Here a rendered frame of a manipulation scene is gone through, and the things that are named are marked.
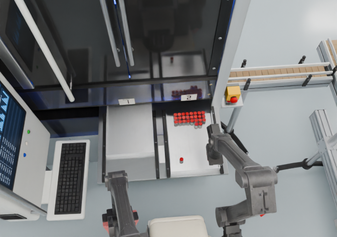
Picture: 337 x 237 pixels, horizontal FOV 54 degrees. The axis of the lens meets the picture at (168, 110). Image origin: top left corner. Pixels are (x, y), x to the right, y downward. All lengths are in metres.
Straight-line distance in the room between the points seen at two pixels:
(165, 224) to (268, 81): 1.13
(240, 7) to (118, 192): 0.81
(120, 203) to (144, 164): 0.69
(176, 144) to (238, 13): 0.83
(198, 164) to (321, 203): 1.35
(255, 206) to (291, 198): 1.80
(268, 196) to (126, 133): 1.05
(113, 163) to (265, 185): 1.01
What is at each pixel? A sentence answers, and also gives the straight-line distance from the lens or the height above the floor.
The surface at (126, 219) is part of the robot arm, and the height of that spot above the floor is 1.54.
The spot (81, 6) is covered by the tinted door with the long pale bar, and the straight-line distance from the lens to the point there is 1.28.
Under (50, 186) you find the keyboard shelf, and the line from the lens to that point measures 1.97.
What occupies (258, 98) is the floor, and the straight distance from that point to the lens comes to 3.09.
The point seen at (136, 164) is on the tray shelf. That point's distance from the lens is 1.82.
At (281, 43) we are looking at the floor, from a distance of 3.51.
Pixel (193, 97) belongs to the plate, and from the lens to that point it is 1.82.
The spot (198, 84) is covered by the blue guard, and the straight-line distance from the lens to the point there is 1.72.
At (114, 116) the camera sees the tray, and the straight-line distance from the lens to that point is 1.94.
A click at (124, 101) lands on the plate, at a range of 1.82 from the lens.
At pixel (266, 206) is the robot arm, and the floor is 1.61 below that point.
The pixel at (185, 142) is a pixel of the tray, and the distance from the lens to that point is 1.85.
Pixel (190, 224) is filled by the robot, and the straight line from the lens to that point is 1.27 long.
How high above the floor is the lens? 2.60
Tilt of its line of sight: 62 degrees down
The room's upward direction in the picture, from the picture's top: 1 degrees counter-clockwise
